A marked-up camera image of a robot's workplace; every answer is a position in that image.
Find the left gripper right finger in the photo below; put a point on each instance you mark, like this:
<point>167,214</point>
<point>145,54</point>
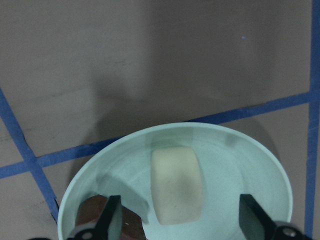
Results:
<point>256,224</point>

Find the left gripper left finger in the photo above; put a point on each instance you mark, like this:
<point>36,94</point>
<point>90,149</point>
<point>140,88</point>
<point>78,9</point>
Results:
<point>108,225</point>

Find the brown steamed bun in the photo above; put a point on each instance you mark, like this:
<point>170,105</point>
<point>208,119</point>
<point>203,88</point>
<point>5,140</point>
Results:
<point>90,209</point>

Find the white steamed bun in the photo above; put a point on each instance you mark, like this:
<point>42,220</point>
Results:
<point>176,185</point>

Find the light green plate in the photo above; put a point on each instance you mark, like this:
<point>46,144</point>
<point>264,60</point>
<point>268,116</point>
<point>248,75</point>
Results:
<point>231,163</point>

